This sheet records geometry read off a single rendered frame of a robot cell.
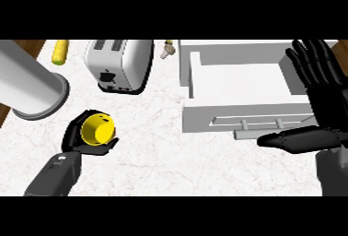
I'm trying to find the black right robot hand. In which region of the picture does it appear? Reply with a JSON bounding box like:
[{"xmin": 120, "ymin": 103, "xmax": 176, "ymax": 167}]
[{"xmin": 255, "ymin": 39, "xmax": 348, "ymax": 155}]

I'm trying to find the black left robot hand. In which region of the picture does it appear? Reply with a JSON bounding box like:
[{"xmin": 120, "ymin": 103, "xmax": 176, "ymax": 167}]
[{"xmin": 61, "ymin": 109, "xmax": 121, "ymax": 157}]

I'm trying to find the white open drawer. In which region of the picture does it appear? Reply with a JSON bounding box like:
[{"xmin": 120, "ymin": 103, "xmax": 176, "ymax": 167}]
[{"xmin": 177, "ymin": 39, "xmax": 339, "ymax": 107}]

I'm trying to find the grey cylindrical canister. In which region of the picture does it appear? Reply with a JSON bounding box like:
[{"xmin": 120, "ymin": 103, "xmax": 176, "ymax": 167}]
[{"xmin": 0, "ymin": 39, "xmax": 71, "ymax": 121}]

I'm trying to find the white toaster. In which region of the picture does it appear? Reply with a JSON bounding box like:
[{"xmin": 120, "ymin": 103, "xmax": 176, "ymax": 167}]
[{"xmin": 84, "ymin": 39, "xmax": 155, "ymax": 95}]

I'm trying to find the yellow corn cob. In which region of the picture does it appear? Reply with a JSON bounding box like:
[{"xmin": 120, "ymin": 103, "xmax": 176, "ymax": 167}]
[{"xmin": 50, "ymin": 39, "xmax": 71, "ymax": 66}]

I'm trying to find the beige ginger root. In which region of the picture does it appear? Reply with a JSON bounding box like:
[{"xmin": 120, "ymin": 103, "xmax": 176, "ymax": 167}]
[{"xmin": 159, "ymin": 39, "xmax": 177, "ymax": 60}]

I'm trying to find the grey drawer front with handle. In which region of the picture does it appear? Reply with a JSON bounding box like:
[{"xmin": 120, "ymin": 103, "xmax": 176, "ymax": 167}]
[{"xmin": 181, "ymin": 102, "xmax": 322, "ymax": 141}]

